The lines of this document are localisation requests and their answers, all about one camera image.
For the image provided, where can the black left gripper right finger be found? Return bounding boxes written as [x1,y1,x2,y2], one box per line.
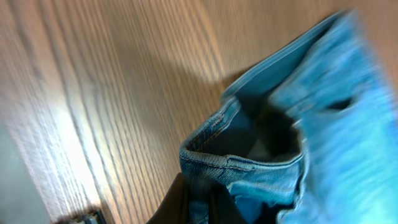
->
[208,185,247,224]

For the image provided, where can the light blue denim jeans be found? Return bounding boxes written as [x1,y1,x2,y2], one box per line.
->
[180,11,397,223]

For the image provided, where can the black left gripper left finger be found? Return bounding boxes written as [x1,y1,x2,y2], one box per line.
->
[147,173,189,224]

